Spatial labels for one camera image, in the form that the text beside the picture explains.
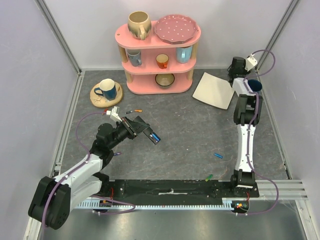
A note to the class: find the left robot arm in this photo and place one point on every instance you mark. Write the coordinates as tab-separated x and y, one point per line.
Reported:
56	197

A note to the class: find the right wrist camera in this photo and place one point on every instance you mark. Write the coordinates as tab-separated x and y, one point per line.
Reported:
250	62

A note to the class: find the dark patterned bowl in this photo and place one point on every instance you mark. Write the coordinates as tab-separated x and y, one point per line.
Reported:
165	80

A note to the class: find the blue mug cream interior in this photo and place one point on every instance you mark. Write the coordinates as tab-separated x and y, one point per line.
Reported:
107	89

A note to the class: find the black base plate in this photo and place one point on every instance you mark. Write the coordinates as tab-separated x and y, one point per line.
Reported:
136	191

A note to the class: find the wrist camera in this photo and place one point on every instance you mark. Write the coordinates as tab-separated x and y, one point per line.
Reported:
250	62
114	114

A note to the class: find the light blue mug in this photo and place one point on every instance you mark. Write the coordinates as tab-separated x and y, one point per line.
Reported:
183	54

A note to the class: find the pink three-tier shelf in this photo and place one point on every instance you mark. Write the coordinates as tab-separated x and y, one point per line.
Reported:
141	79

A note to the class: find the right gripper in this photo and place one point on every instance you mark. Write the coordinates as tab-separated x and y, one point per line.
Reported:
235	73

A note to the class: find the green battery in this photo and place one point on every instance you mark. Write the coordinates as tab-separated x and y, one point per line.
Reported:
208	177

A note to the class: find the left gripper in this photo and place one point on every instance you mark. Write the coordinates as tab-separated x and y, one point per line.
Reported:
130	127

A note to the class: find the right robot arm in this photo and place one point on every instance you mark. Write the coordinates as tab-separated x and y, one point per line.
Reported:
246	116

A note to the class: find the small orange cup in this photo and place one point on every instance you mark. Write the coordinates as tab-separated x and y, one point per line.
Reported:
162	60

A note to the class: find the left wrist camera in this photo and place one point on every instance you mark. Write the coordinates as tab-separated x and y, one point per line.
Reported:
114	114

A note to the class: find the beige ceramic mug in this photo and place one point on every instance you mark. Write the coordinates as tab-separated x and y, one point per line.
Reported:
139	24

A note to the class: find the black remote control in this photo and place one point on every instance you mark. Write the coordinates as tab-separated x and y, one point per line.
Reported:
142	127

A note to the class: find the white cable duct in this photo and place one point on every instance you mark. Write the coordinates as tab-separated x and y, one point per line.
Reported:
94	203

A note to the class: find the square white plate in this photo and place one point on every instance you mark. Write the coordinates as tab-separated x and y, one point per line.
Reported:
214	91

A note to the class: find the grey blue mug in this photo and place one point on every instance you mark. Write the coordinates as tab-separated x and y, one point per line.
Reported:
134	56

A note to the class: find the beige round saucer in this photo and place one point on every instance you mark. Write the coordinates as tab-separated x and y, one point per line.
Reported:
102	102

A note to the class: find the dark blue mug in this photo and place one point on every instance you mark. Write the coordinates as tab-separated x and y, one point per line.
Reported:
255	85

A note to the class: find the blue metallic battery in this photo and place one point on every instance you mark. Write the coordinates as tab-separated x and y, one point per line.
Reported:
218	155

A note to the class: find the pink dotted plate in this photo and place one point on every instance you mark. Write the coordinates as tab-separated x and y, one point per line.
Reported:
175	29

